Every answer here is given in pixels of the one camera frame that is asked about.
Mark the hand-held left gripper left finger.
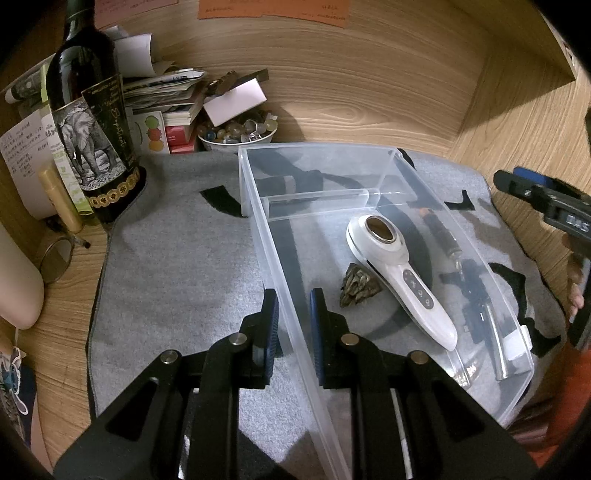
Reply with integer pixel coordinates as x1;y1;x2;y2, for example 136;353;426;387
53;288;280;480

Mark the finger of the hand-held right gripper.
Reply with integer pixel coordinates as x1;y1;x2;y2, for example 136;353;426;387
513;166;591;205
493;169;548;209

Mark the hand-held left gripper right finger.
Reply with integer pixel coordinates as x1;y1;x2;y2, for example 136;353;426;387
309;287;541;480

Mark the clear plastic storage bin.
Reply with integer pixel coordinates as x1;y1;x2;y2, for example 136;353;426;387
238;143;536;480

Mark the white handheld massager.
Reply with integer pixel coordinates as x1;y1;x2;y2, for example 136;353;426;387
346;215;459;352

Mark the person's right hand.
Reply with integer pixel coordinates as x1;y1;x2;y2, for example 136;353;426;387
567;258;586;321

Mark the gold folded foil piece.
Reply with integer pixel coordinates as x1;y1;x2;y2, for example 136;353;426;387
339;262;384;308

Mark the grey felt mat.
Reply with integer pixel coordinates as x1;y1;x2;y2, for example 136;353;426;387
88;148;568;480

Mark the small white block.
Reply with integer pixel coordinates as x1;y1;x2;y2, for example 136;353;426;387
503;325;532;363

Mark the orange clothing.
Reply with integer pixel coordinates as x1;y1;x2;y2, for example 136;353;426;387
551;346;591;455

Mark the white bowl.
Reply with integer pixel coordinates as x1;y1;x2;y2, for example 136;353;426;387
198;127;279;152

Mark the red box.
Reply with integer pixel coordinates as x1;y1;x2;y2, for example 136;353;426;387
164;122;199;154

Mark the fruit printed card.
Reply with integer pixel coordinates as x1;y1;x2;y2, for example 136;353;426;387
131;111;168;155

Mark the white card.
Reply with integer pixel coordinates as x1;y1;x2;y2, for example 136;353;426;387
203;78;267;126

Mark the dark wooden piece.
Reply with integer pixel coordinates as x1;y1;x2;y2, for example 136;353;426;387
208;69;269;97

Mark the gold tube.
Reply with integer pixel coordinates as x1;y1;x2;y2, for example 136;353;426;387
38;167;85;234

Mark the green white packet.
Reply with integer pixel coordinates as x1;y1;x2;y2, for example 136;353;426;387
41;115;100;217

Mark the cream rounded object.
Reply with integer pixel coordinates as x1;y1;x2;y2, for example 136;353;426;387
0;222;46;329

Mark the stack of booklets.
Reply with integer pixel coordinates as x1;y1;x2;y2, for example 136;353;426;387
122;69;206;125

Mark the blue white patterned cloth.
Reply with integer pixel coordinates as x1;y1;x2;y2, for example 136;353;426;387
0;346;28;444

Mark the dark wine bottle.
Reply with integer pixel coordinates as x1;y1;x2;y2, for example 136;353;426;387
45;0;147;224

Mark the white handwritten note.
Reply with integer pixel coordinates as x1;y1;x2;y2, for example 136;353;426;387
0;111;61;217

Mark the white folded paper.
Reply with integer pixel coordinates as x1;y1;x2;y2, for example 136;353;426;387
111;25;171;79

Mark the green white tube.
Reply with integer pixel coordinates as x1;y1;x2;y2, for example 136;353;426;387
4;60;51;104

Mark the dark cylinder keychain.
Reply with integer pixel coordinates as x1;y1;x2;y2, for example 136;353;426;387
418;208;464;273

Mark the round wire-rim glass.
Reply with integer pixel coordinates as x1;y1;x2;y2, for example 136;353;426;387
38;235;75;284

